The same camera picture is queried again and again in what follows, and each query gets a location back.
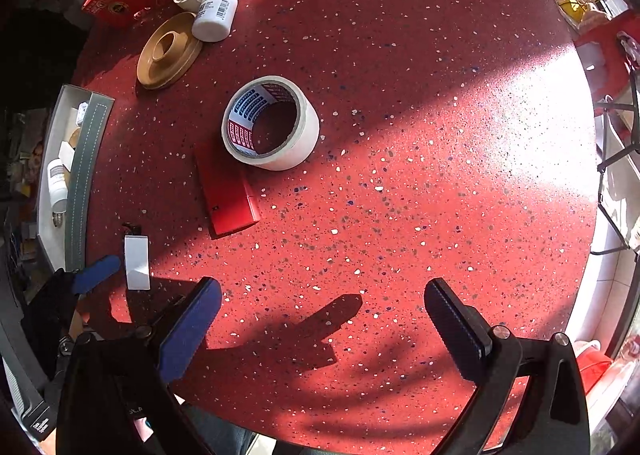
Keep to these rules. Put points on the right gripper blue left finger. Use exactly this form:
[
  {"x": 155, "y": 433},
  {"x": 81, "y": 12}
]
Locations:
[{"x": 186, "y": 328}]

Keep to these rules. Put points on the large masking tape roll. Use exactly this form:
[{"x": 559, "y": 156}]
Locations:
[{"x": 269, "y": 123}]

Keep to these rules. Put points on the white rectangular box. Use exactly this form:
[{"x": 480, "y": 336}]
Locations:
[{"x": 66, "y": 154}]

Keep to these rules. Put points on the tan foam ring disc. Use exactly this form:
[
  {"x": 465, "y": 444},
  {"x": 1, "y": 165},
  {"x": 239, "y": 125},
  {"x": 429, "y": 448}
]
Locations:
[{"x": 73, "y": 139}]

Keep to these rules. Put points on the small white pill bottle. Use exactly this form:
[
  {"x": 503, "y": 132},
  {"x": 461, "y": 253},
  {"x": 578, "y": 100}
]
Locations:
[{"x": 213, "y": 22}]

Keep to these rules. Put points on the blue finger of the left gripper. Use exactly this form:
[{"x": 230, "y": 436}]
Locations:
[{"x": 95, "y": 274}]

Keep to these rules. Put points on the grey white storage tray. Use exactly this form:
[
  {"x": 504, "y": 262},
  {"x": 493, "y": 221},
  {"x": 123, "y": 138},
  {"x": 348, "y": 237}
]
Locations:
[{"x": 65, "y": 248}]

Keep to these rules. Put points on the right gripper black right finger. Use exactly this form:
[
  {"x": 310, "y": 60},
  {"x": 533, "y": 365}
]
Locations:
[{"x": 461, "y": 328}]

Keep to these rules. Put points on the tan spool with hub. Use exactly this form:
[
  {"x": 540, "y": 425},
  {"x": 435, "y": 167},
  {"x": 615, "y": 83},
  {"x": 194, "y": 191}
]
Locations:
[{"x": 169, "y": 52}]

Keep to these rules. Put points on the white power plug adapter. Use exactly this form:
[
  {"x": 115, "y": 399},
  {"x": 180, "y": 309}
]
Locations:
[{"x": 81, "y": 113}]

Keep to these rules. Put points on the white red flat box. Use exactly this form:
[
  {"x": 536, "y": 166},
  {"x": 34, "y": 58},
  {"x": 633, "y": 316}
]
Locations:
[{"x": 229, "y": 201}]

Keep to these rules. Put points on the large white plastic bottle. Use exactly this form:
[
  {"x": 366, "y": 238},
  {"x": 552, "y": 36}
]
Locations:
[{"x": 57, "y": 187}]

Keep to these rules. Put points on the black folding rack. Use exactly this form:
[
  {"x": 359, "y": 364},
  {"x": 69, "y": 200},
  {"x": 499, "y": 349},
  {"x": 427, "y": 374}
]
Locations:
[{"x": 618, "y": 189}]

